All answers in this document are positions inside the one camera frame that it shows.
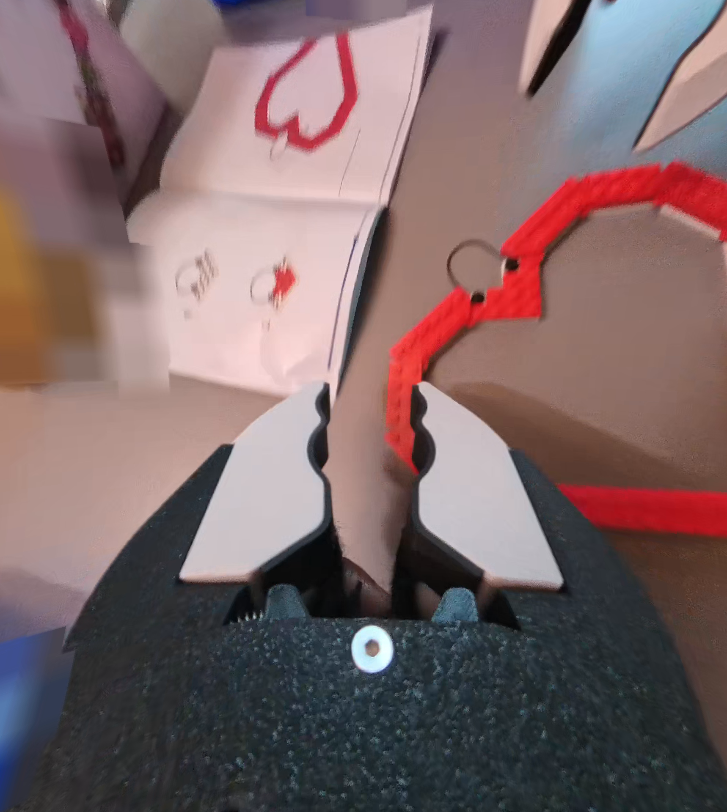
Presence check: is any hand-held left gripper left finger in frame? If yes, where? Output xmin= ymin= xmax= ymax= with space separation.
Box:
xmin=179 ymin=382 xmax=333 ymax=584

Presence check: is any red brick heart frame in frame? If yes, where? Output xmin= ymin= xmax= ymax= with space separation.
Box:
xmin=386 ymin=162 xmax=727 ymax=541

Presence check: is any grey desk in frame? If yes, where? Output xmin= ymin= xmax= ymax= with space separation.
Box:
xmin=0 ymin=0 xmax=727 ymax=812

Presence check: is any white instruction booklet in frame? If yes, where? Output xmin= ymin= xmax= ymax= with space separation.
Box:
xmin=125 ymin=6 xmax=435 ymax=397

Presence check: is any blue plastic bin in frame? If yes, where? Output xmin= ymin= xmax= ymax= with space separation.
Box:
xmin=0 ymin=631 xmax=75 ymax=812

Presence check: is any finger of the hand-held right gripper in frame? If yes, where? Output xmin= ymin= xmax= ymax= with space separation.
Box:
xmin=519 ymin=0 xmax=593 ymax=97
xmin=632 ymin=0 xmax=727 ymax=154

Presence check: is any black string with end studs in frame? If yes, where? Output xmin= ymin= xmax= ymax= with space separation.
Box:
xmin=446 ymin=239 xmax=522 ymax=305

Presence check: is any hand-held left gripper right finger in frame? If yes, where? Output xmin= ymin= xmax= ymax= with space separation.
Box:
xmin=409 ymin=382 xmax=565 ymax=594

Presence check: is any heart wreath toy box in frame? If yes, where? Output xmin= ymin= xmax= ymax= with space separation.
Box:
xmin=0 ymin=0 xmax=171 ymax=204

